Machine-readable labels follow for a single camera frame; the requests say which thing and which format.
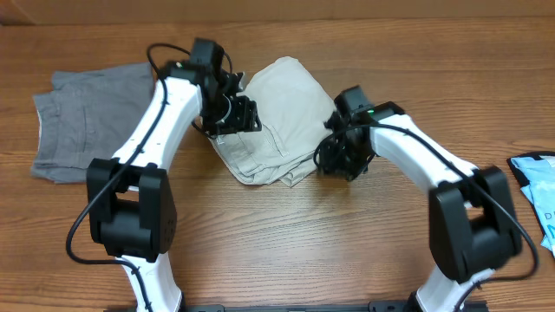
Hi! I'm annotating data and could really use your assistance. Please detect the beige shorts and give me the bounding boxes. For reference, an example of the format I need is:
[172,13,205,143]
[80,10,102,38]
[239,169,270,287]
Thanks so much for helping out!
[211,56,335,187]

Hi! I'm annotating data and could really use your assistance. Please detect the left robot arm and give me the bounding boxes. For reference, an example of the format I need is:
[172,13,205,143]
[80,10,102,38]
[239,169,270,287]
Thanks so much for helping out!
[66,38,262,311]

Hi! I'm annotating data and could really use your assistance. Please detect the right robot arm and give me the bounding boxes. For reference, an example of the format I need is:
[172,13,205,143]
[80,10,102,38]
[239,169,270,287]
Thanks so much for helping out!
[314,86,522,311]

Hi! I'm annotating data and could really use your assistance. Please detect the folded grey shorts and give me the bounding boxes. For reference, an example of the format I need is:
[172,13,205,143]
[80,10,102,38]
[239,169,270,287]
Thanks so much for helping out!
[30,62,153,184]

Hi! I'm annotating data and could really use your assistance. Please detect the light blue garment pile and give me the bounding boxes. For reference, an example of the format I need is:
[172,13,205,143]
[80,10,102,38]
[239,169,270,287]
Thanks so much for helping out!
[507,152,554,254]

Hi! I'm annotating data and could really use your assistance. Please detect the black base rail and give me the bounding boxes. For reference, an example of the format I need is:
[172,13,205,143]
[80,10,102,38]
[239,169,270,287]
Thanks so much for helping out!
[178,301,417,312]

